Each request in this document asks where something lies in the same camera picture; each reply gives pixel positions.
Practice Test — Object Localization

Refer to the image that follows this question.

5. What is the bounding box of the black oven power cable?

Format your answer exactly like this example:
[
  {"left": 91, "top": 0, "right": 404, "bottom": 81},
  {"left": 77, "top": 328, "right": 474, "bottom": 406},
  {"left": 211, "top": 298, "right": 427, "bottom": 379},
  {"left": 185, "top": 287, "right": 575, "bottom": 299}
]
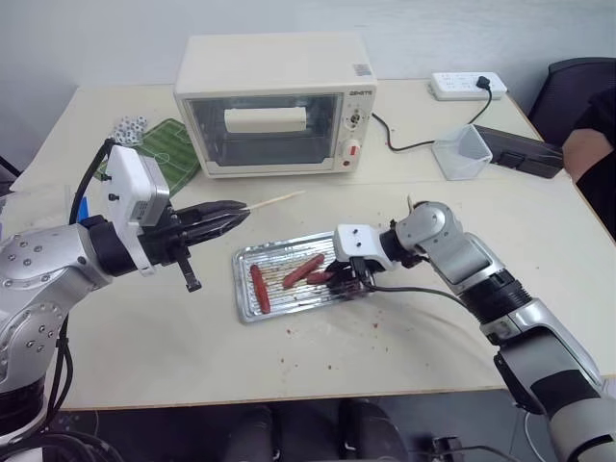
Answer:
[{"left": 370, "top": 75, "right": 494, "bottom": 154}]

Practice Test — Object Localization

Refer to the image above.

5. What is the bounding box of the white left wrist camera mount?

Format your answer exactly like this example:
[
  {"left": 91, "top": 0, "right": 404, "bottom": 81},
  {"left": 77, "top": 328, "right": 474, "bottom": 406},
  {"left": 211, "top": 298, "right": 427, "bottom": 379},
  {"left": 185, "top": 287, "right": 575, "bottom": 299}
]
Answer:
[{"left": 98, "top": 143, "right": 172, "bottom": 278}]

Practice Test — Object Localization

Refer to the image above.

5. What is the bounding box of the clear square plastic cup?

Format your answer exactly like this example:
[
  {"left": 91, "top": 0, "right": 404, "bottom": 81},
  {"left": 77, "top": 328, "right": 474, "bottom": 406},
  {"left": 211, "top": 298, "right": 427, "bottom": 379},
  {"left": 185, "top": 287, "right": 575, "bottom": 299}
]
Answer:
[{"left": 430, "top": 123, "right": 494, "bottom": 182}]

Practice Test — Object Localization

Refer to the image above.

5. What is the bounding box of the wooden skewer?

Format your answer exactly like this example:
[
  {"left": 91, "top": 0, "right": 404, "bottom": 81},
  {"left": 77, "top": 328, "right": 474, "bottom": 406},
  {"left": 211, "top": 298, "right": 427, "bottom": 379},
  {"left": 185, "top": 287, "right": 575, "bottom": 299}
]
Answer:
[{"left": 244, "top": 190, "right": 307, "bottom": 212}]

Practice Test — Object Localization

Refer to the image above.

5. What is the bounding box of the thin white cable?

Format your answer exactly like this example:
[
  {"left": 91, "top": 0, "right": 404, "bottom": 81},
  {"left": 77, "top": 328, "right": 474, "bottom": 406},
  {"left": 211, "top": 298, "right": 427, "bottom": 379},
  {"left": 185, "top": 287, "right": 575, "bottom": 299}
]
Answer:
[{"left": 523, "top": 407, "right": 552, "bottom": 456}]

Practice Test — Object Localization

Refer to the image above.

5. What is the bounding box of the cream toaster oven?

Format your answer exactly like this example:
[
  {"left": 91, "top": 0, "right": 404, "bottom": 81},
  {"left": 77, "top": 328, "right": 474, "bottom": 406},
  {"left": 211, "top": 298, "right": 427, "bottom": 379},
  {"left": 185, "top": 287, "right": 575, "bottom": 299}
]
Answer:
[{"left": 173, "top": 34, "right": 379, "bottom": 180}]

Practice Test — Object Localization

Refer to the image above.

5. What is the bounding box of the green soccer field tray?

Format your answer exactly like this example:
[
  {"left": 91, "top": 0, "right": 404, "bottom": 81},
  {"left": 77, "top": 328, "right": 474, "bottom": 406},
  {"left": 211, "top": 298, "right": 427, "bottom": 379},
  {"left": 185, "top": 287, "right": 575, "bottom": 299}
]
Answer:
[{"left": 94, "top": 117, "right": 203, "bottom": 197}]

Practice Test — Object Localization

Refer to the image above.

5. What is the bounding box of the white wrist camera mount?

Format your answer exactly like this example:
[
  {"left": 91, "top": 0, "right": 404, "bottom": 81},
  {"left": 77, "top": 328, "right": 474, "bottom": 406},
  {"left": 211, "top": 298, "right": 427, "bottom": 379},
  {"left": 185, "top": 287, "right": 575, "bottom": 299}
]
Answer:
[
  {"left": 98, "top": 143, "right": 172, "bottom": 278},
  {"left": 332, "top": 222, "right": 394, "bottom": 273}
]

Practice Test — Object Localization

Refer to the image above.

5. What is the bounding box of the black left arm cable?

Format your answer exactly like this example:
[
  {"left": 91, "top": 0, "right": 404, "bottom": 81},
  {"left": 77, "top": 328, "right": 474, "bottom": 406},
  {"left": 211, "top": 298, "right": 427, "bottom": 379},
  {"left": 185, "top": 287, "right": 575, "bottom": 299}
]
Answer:
[{"left": 68, "top": 138, "right": 116, "bottom": 227}]

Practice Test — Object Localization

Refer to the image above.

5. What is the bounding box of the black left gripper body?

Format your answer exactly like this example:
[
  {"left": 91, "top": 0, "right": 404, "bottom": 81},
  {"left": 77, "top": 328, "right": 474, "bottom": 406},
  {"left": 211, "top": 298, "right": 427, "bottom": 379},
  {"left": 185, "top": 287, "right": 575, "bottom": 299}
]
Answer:
[{"left": 138, "top": 202, "right": 204, "bottom": 294}]

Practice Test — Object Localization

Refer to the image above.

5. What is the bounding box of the long red sausage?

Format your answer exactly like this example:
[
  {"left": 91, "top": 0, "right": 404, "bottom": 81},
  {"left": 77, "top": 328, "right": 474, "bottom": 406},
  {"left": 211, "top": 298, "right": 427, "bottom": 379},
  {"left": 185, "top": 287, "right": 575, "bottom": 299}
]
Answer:
[
  {"left": 249, "top": 264, "right": 272, "bottom": 315},
  {"left": 282, "top": 253, "right": 325, "bottom": 289}
]

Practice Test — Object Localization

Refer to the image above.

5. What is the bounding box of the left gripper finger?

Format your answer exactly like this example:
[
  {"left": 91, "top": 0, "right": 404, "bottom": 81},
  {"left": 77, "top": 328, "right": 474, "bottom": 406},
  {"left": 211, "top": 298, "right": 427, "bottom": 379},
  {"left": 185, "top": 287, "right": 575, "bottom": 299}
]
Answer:
[
  {"left": 181, "top": 211, "right": 252, "bottom": 244},
  {"left": 173, "top": 199, "right": 250, "bottom": 221}
]

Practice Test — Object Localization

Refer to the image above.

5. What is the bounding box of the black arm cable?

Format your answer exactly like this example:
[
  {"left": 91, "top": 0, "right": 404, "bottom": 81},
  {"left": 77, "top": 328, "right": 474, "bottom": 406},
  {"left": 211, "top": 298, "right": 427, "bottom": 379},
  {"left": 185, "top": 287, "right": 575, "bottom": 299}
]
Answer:
[
  {"left": 367, "top": 283, "right": 485, "bottom": 324},
  {"left": 68, "top": 138, "right": 116, "bottom": 227}
]

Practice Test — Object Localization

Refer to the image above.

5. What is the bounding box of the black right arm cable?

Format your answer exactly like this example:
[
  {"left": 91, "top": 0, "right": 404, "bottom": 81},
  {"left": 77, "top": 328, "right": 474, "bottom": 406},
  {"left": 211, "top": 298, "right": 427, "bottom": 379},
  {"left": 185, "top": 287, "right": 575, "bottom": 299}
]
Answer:
[{"left": 367, "top": 283, "right": 485, "bottom": 324}]

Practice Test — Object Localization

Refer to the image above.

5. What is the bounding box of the silver metal baking tray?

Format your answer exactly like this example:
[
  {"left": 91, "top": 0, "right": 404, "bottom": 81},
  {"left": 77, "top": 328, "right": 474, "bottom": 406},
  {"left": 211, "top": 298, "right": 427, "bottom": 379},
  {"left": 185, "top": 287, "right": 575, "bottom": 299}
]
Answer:
[{"left": 231, "top": 230, "right": 368, "bottom": 325}]

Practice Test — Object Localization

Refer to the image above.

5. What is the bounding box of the black office chair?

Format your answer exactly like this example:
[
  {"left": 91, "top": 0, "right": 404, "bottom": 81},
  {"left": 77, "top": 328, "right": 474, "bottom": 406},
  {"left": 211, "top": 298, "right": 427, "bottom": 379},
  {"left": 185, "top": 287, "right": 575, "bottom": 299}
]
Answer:
[{"left": 527, "top": 57, "right": 616, "bottom": 145}]

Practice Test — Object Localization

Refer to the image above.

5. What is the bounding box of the white power strip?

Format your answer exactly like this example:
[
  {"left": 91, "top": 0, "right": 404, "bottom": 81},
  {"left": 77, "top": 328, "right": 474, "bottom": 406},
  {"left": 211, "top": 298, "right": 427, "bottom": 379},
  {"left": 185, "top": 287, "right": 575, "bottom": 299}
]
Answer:
[{"left": 428, "top": 71, "right": 509, "bottom": 102}]

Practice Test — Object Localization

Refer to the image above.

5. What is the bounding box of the black flat box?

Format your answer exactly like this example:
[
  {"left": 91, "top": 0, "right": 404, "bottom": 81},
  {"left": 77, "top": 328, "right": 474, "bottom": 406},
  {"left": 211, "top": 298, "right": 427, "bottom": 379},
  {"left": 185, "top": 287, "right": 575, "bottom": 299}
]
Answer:
[{"left": 473, "top": 123, "right": 565, "bottom": 181}]

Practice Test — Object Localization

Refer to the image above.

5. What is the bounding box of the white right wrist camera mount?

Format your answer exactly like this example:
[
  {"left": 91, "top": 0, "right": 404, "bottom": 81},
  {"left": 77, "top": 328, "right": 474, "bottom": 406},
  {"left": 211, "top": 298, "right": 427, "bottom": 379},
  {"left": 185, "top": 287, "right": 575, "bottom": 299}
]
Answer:
[{"left": 332, "top": 222, "right": 394, "bottom": 273}]

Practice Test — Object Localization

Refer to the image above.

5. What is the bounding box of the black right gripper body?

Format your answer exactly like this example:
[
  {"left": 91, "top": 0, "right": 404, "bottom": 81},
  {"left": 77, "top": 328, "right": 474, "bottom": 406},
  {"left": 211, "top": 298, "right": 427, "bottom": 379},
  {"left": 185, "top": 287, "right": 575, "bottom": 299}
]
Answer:
[{"left": 331, "top": 256, "right": 382, "bottom": 302}]

